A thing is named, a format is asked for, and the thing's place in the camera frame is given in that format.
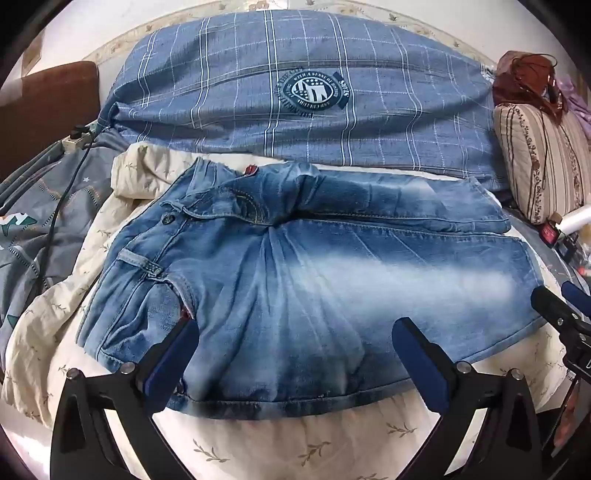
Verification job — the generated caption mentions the black cable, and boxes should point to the black cable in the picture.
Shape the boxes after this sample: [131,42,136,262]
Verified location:
[39,134,100,291]

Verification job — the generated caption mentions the white power strip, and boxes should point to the white power strip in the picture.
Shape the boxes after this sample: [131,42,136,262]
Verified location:
[62,124,100,151]

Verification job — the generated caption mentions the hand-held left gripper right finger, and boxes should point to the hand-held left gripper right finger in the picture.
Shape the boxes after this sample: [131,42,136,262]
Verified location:
[390,317,544,480]

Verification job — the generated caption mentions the beige striped pillow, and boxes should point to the beige striped pillow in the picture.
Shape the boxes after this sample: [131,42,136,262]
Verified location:
[493,104,591,225]

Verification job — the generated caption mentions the person's right hand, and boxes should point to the person's right hand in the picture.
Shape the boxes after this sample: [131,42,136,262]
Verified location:
[549,381,591,450]

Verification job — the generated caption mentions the brown cloth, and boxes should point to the brown cloth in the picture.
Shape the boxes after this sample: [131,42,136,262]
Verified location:
[492,51,564,121]

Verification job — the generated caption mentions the cream floral-border cloth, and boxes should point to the cream floral-border cloth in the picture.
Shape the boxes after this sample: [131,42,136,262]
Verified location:
[85,0,497,70]

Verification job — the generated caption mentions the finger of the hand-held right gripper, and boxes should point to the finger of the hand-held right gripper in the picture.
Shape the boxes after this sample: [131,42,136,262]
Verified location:
[560,281,591,320]
[530,285,583,326]

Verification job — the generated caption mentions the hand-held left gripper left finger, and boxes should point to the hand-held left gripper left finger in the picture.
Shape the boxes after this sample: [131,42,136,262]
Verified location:
[50,318,201,480]

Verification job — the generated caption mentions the cream leaf-print blanket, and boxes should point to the cream leaf-print blanket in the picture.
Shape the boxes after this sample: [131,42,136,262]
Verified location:
[2,141,573,480]

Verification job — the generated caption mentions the blue denim pants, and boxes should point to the blue denim pants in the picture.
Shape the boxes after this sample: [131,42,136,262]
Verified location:
[76,157,548,421]

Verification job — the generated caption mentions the purple cloth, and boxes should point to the purple cloth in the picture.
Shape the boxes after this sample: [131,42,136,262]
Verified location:
[556,76,591,121]

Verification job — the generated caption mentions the white tube bottle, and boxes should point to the white tube bottle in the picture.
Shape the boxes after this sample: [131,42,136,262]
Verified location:
[556,210,589,236]

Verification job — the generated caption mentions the brown headboard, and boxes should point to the brown headboard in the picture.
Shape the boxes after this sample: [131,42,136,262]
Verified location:
[0,60,100,181]

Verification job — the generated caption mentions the grey star-print blanket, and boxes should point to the grey star-print blanket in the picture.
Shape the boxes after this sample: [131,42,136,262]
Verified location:
[0,124,134,370]

